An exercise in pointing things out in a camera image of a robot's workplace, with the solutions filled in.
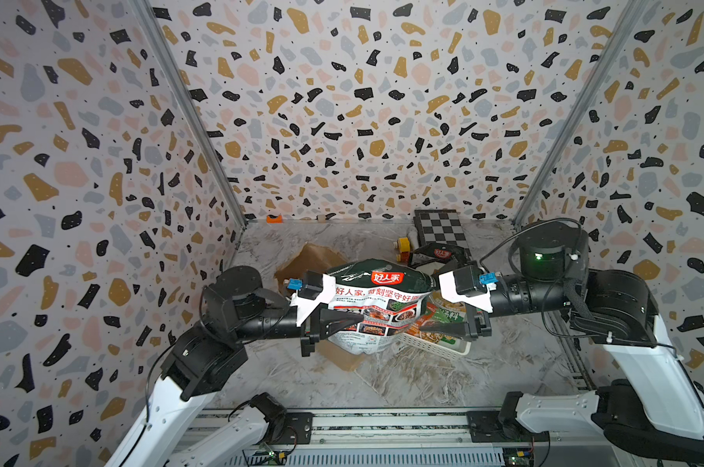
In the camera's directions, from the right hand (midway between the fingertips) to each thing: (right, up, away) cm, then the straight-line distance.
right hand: (421, 302), depth 45 cm
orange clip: (-48, +20, +79) cm, 95 cm away
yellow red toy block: (+4, +9, +61) cm, 62 cm away
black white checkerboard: (+20, +17, +72) cm, 77 cm away
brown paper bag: (-23, +6, +33) cm, 40 cm away
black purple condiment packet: (+11, +7, +38) cm, 40 cm away
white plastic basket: (+10, -19, +36) cm, 42 cm away
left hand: (-10, -3, +3) cm, 11 cm away
